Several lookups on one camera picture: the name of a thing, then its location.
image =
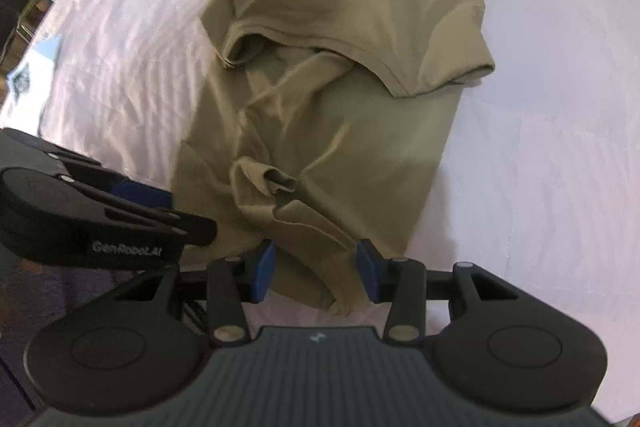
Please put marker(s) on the olive t-shirt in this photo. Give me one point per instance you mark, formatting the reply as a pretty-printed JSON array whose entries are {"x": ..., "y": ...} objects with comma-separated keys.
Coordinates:
[{"x": 325, "y": 132}]

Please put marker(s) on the purple fuzzy garment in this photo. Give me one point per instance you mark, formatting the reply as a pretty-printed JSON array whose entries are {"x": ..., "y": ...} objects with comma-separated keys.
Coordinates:
[{"x": 60, "y": 287}]

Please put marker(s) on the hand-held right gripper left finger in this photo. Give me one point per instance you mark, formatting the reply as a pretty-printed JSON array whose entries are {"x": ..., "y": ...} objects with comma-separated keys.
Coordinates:
[{"x": 262, "y": 271}]

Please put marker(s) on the pink quilted bed sheet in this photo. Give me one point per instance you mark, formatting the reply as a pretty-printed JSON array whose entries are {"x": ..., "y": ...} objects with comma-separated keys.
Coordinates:
[{"x": 550, "y": 157}]

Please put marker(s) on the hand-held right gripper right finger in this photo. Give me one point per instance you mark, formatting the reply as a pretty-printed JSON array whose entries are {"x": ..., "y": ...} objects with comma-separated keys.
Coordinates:
[{"x": 370, "y": 271}]

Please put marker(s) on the white blue paper leaflet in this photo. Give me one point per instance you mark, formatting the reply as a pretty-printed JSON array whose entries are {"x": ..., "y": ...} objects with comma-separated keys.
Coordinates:
[{"x": 37, "y": 62}]

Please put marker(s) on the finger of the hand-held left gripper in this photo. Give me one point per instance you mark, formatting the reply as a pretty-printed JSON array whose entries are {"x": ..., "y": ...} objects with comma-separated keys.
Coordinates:
[
  {"x": 145, "y": 199},
  {"x": 200, "y": 231}
]

